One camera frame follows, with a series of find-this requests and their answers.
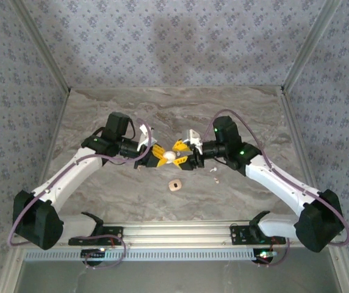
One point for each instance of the white earbud charging case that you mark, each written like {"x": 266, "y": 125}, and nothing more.
{"x": 169, "y": 157}

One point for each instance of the pink earbud charging case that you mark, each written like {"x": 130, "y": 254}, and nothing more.
{"x": 174, "y": 185}

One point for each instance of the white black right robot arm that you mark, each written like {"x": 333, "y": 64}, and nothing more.
{"x": 272, "y": 177}

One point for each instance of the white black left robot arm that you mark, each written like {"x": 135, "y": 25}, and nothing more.
{"x": 70, "y": 171}

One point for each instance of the black controller board with LED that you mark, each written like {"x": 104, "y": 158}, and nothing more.
{"x": 93, "y": 252}
{"x": 264, "y": 254}

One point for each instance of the grey metal base panel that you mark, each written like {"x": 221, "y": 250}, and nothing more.
{"x": 174, "y": 277}

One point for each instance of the aluminium table side rail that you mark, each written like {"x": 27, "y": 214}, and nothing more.
{"x": 298, "y": 137}

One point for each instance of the aluminium mounting rail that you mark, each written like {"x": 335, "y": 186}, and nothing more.
{"x": 174, "y": 233}

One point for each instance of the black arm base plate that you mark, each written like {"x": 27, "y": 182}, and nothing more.
{"x": 113, "y": 232}
{"x": 238, "y": 235}

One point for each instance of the aluminium corner frame post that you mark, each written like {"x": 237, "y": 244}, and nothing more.
{"x": 41, "y": 42}
{"x": 310, "y": 42}

